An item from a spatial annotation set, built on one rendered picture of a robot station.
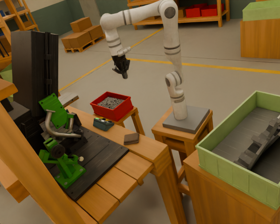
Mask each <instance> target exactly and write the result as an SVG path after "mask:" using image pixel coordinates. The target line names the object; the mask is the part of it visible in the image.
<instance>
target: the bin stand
mask: <svg viewBox="0 0 280 224"><path fill-rule="evenodd" d="M138 113H139V112H138V109H137V107H133V109H132V110H131V111H130V112H129V113H128V114H126V115H125V116H124V117H123V118H122V119H120V120H119V121H118V122H116V121H113V120H111V119H108V118H105V117H103V118H105V119H108V120H111V121H112V122H113V123H114V124H116V125H119V126H121V127H123V128H125V125H124V123H123V121H125V120H126V119H127V118H128V117H129V116H131V117H132V121H133V123H134V126H135V129H136V132H137V133H139V134H141V135H144V136H145V133H144V130H143V127H142V124H141V121H140V118H139V115H138ZM93 116H96V117H99V118H100V117H102V116H99V115H96V114H95V113H94V114H93ZM143 183H144V182H143V180H142V181H141V182H140V183H139V184H138V185H140V186H141V185H142V184H143Z"/></svg>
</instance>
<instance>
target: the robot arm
mask: <svg viewBox="0 0 280 224"><path fill-rule="evenodd" d="M152 16H161V18H162V21H163V26H164V53H165V56H166V57H167V58H168V59H169V60H170V61H171V62H172V63H173V65H174V67H175V71H173V72H171V73H169V74H167V75H166V76H165V81H166V85H167V88H168V92H169V95H170V99H171V103H172V109H173V113H174V117H175V119H177V120H183V119H185V118H186V117H187V116H188V113H187V107H186V102H185V97H184V91H183V89H181V88H175V87H176V86H178V85H180V84H182V83H183V82H184V73H183V68H182V63H181V50H180V38H179V32H178V7H177V5H176V3H175V2H174V0H159V1H157V2H155V3H152V4H149V5H145V6H142V7H138V8H133V9H129V10H124V11H120V12H118V13H116V14H109V13H105V14H103V15H102V17H101V19H100V25H101V27H102V28H103V29H104V32H105V35H106V41H107V43H108V47H109V51H110V53H111V56H112V60H113V61H114V65H115V66H114V68H112V70H113V71H115V72H117V73H118V74H122V77H123V78H124V79H127V78H128V75H127V70H128V69H129V64H130V60H127V59H126V57H125V54H126V53H128V52H129V51H131V47H126V48H123V46H122V44H121V41H120V38H119V35H118V33H117V29H116V28H117V27H120V26H123V25H129V24H134V23H137V22H140V21H142V20H144V19H146V18H149V17H152ZM118 69H119V70H118Z"/></svg>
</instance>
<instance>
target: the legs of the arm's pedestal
mask: <svg viewBox="0 0 280 224"><path fill-rule="evenodd" d="M212 130H213V121H212V117H211V118H210V120H209V121H208V123H207V124H206V126H205V127H204V129H203V131H202V132H201V134H200V135H199V137H198V138H197V140H196V141H195V143H194V144H192V143H188V142H185V141H181V140H176V139H172V138H169V137H165V136H161V135H157V134H154V137H155V140H157V141H159V142H161V143H164V144H166V145H168V148H169V152H170V156H171V159H172V168H173V171H174V175H175V179H176V183H177V187H178V190H179V194H180V198H181V201H182V200H183V194H182V193H184V194H186V195H189V196H190V191H189V187H188V186H187V185H184V184H181V181H182V180H183V178H185V181H187V178H186V174H185V169H184V164H183V161H184V160H185V159H186V158H187V157H188V156H189V155H191V154H192V153H193V152H194V151H195V150H196V147H195V146H196V145H197V144H198V143H199V142H200V141H201V140H202V139H204V137H205V136H207V135H208V134H209V133H210V132H211V131H212ZM171 149H173V150H177V151H178V152H179V155H180V161H181V165H182V167H181V169H180V170H179V172H178V173H177V170H176V166H175V162H174V159H173V155H172V150H171Z"/></svg>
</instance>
